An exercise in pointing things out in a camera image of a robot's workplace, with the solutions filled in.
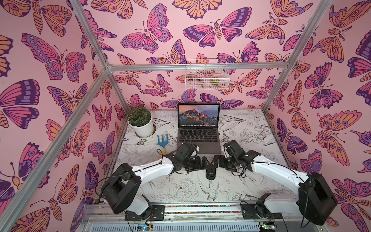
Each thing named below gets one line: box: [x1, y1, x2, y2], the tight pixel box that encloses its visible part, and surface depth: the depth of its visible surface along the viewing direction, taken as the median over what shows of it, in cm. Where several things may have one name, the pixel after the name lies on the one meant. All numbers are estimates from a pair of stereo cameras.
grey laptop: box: [176, 103, 222, 155], surface depth 105 cm
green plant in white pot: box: [127, 104, 154, 138], surface depth 97 cm
